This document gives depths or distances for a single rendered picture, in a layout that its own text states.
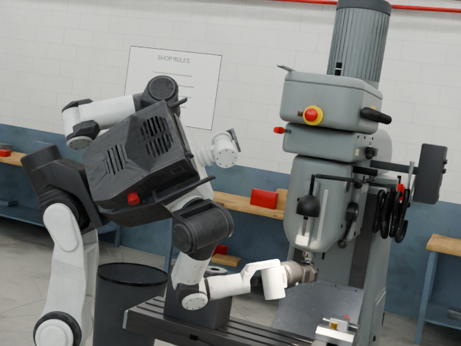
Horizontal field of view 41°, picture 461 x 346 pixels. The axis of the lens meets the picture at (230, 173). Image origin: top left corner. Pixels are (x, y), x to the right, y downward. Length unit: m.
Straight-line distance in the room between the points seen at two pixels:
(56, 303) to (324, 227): 0.87
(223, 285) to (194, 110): 5.15
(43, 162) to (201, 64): 5.23
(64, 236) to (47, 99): 6.30
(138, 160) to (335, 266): 1.15
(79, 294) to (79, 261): 0.11
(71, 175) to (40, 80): 6.37
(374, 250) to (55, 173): 1.30
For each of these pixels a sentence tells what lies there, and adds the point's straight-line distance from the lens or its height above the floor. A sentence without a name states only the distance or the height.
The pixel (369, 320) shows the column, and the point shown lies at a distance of 2.58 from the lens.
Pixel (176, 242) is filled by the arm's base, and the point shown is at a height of 1.36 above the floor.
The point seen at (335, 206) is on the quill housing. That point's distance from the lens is 2.03.
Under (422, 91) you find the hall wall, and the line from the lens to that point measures 6.30.
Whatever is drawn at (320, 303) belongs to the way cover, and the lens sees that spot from 2.52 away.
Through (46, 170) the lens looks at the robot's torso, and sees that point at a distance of 1.82.
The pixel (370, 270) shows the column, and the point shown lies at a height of 1.20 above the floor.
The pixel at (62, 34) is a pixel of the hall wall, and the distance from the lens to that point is 8.02.
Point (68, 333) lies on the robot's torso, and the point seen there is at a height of 1.04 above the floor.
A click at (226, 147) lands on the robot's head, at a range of 1.73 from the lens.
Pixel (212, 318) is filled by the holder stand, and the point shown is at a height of 1.00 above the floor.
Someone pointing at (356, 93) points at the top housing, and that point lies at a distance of 1.89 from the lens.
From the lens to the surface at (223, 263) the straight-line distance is 6.21.
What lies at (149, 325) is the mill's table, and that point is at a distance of 2.33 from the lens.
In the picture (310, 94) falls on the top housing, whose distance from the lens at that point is 1.90.
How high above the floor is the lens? 1.72
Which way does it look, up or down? 5 degrees down
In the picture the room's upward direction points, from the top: 8 degrees clockwise
